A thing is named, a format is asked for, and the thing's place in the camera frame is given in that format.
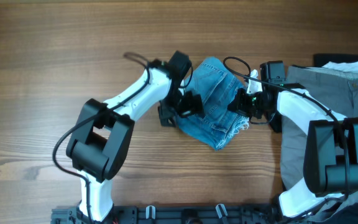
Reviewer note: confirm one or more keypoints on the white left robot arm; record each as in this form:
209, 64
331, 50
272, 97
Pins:
100, 139

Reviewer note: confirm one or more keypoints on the black garment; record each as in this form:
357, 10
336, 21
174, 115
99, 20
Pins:
318, 61

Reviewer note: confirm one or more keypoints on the grey trousers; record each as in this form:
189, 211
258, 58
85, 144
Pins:
338, 91

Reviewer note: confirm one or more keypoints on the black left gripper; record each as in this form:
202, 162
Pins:
194, 105

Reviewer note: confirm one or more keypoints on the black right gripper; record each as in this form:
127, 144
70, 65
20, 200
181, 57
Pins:
238, 105

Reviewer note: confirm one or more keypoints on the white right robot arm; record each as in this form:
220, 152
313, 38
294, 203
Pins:
330, 167

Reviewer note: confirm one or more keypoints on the light blue denim jeans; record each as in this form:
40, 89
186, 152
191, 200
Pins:
217, 88

